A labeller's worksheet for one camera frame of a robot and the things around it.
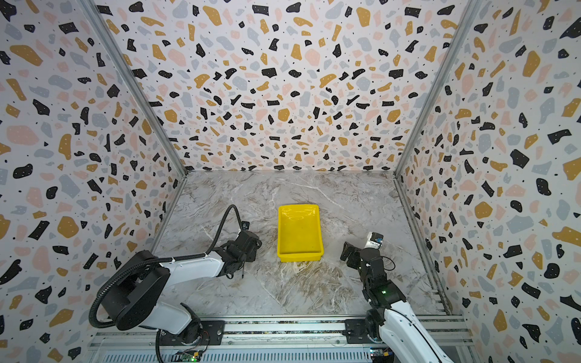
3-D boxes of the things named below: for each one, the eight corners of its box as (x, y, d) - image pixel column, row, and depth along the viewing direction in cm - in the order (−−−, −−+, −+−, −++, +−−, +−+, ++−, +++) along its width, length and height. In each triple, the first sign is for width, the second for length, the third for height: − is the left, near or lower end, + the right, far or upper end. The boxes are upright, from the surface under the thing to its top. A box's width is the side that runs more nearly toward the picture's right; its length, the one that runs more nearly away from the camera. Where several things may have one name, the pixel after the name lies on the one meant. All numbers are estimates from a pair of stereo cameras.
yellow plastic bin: (276, 262, 92) (274, 254, 87) (280, 208, 110) (279, 199, 104) (322, 262, 92) (323, 254, 87) (319, 209, 110) (320, 199, 104)
